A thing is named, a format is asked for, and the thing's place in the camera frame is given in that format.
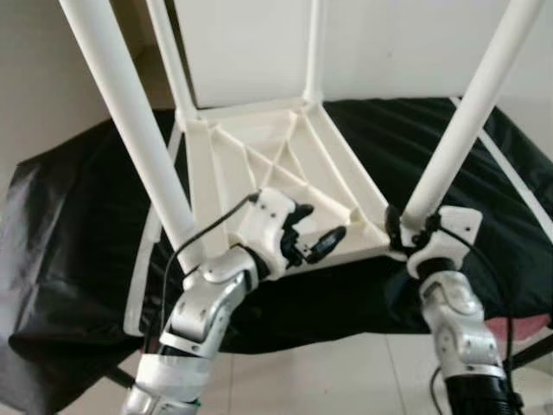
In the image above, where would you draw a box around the black metal table frame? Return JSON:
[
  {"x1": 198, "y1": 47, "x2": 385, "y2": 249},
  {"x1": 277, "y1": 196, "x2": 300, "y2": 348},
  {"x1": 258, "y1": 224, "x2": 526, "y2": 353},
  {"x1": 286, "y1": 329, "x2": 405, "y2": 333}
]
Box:
[{"x1": 102, "y1": 335, "x2": 553, "y2": 392}]

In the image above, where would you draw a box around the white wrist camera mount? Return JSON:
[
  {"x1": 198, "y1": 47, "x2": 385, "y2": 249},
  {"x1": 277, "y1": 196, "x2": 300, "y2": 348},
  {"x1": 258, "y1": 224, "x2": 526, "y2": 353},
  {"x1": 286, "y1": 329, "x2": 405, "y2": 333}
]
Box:
[
  {"x1": 405, "y1": 207, "x2": 484, "y2": 280},
  {"x1": 234, "y1": 188, "x2": 300, "y2": 280}
]

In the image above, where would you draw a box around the grey tape strip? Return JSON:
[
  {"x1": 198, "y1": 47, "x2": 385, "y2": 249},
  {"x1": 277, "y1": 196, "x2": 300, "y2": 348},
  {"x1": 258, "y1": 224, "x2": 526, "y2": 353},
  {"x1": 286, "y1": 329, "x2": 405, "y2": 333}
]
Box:
[
  {"x1": 123, "y1": 125, "x2": 188, "y2": 337},
  {"x1": 449, "y1": 97, "x2": 553, "y2": 239}
]

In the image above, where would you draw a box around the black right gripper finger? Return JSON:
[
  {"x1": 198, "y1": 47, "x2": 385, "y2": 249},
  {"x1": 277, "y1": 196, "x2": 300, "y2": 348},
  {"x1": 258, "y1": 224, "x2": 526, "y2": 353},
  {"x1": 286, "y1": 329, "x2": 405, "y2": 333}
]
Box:
[{"x1": 384, "y1": 205, "x2": 407, "y2": 253}]

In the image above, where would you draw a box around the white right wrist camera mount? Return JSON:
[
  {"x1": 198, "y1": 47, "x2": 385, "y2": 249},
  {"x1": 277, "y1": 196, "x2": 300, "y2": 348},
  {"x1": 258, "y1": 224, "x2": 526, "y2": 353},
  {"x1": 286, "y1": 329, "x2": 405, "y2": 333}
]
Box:
[{"x1": 405, "y1": 207, "x2": 484, "y2": 280}]

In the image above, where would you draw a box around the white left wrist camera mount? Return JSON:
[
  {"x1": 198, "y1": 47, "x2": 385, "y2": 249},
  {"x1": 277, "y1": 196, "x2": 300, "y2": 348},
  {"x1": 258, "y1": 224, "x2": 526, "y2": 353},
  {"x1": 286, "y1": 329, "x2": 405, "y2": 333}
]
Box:
[{"x1": 234, "y1": 188, "x2": 300, "y2": 280}]

